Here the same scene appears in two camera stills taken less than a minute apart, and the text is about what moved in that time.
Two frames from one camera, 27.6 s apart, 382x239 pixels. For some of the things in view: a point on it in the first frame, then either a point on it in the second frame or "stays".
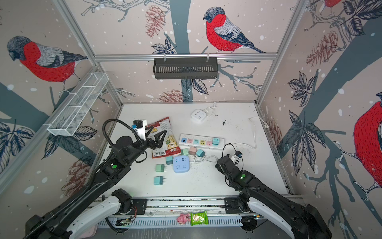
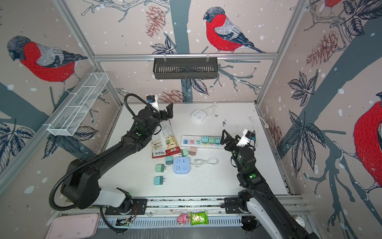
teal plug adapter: x=201 y=153 -> x=205 y=140
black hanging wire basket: x=185 y=68 stays
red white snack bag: x=170 y=145 stays
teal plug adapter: x=169 y=160 stays
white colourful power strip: x=200 y=141 stays
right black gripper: x=218 y=165 -> x=234 y=142
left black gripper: x=153 y=145 -> x=169 y=114
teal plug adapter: x=216 y=141 stays
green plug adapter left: x=160 y=168 stays
